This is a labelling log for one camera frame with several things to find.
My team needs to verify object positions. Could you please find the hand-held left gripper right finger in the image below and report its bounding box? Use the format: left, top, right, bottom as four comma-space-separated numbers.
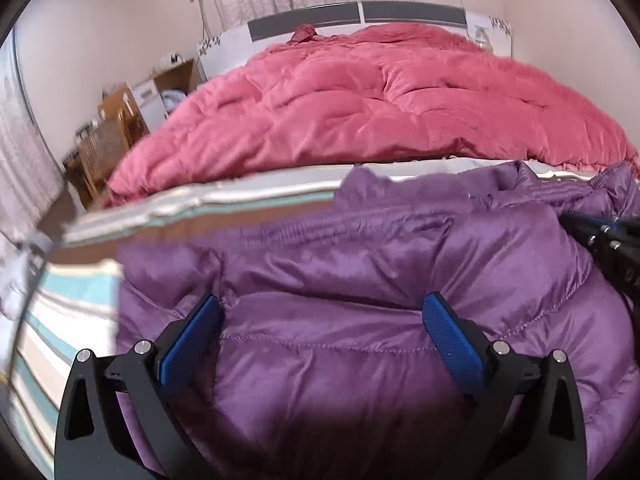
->
421, 291, 587, 480

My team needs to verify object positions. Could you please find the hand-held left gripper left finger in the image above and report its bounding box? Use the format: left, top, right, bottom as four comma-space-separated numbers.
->
54, 294, 223, 480

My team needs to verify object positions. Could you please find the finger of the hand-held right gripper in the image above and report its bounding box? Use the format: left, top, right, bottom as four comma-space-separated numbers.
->
575, 211, 627, 235
560, 214, 608, 257

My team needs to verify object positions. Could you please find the purple down jacket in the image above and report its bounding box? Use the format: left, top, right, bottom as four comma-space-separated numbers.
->
116, 160, 640, 480

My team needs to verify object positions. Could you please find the striped bed sheet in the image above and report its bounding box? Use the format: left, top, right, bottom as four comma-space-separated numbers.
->
7, 157, 601, 477

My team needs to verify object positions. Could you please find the wooden desk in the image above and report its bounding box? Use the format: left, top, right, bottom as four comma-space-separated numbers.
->
62, 150, 96, 211

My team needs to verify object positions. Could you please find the wooden chair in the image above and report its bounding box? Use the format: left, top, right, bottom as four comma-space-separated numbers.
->
77, 89, 151, 196

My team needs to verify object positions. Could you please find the white plastic bag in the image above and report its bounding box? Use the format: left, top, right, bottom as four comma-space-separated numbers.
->
160, 89, 189, 112

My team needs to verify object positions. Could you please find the white drawer cabinet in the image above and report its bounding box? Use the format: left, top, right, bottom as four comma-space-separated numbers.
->
131, 79, 166, 124

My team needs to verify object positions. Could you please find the patterned side curtain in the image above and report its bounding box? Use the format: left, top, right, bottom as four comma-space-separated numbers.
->
0, 45, 66, 241

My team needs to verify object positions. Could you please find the pink quilt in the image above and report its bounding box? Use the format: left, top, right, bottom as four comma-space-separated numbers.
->
102, 24, 640, 208

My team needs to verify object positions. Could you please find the cardboard box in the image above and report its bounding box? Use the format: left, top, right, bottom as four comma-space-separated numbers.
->
152, 59, 207, 99

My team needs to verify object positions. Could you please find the dark red garment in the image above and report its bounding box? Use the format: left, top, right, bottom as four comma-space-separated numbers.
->
287, 24, 327, 45

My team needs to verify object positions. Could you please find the white and grey headboard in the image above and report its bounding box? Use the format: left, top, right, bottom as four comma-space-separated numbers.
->
197, 0, 514, 81

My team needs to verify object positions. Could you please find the white power cable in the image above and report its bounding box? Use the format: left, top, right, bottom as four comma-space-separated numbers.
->
197, 0, 212, 44

